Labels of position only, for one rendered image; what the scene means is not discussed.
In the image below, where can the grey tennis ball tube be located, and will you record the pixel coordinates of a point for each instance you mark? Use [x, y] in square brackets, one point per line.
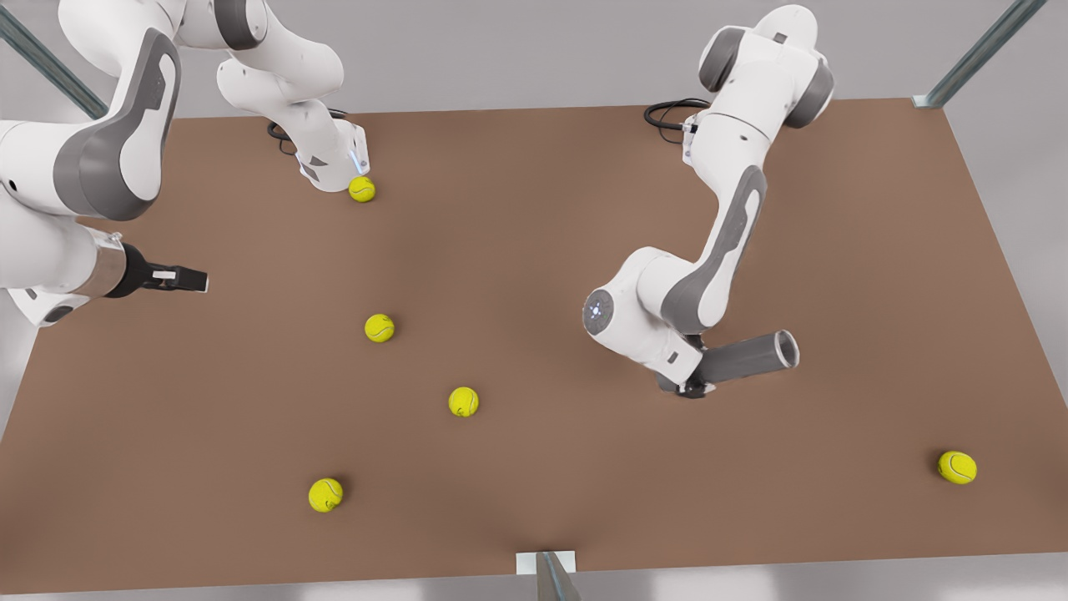
[747, 357]

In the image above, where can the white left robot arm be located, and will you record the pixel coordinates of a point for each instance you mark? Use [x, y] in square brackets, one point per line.
[734, 142]

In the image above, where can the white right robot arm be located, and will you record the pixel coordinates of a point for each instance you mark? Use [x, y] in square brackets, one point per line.
[108, 159]

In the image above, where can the yellow tennis ball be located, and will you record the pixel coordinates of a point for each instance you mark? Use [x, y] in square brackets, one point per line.
[325, 494]
[957, 467]
[361, 189]
[464, 401]
[380, 328]

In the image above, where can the silver frame post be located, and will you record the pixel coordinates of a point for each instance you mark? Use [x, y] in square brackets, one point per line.
[976, 57]
[551, 578]
[50, 63]

